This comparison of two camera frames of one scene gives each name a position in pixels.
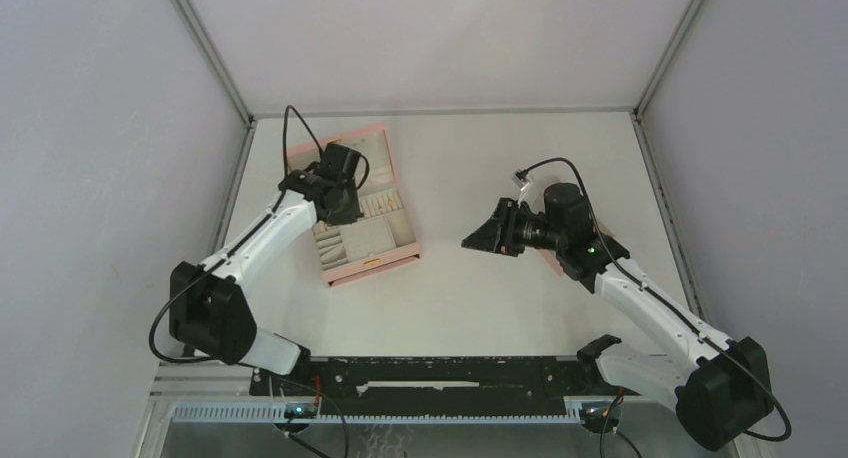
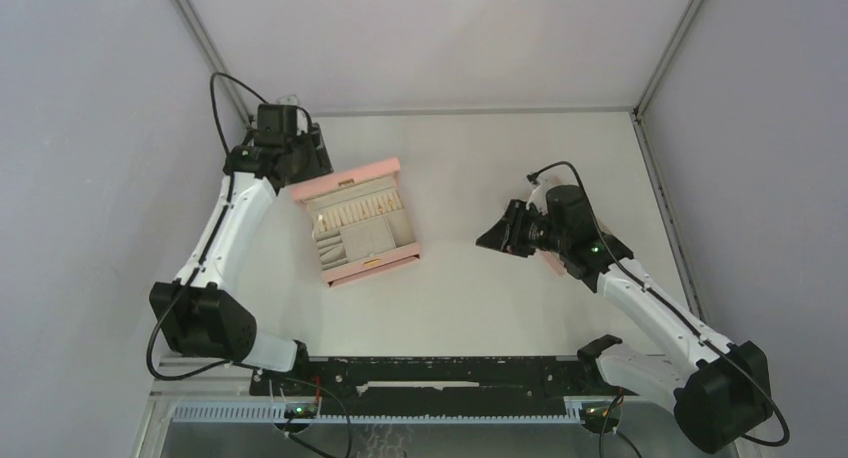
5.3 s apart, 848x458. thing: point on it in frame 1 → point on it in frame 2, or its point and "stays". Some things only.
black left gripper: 351,214 → 319,165
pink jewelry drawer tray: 552,261 stays
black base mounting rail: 437,377 stays
